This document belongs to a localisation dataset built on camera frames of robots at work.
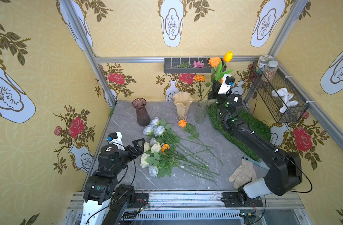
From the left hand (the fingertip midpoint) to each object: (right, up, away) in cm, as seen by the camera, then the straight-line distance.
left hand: (133, 142), depth 69 cm
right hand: (+43, +32, +3) cm, 54 cm away
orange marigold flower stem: (+36, +36, +18) cm, 54 cm away
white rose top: (+6, +8, +32) cm, 34 cm away
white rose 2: (+10, +3, +25) cm, 27 cm away
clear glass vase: (+39, +14, +31) cm, 52 cm away
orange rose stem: (+34, -1, +31) cm, 46 cm away
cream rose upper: (+9, -6, +15) cm, 18 cm away
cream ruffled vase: (+26, +24, +30) cm, 47 cm away
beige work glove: (+60, -22, +13) cm, 65 cm away
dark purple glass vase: (-2, +12, +31) cm, 34 cm away
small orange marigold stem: (+15, -7, +19) cm, 25 cm away
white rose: (+1, +3, +30) cm, 30 cm away
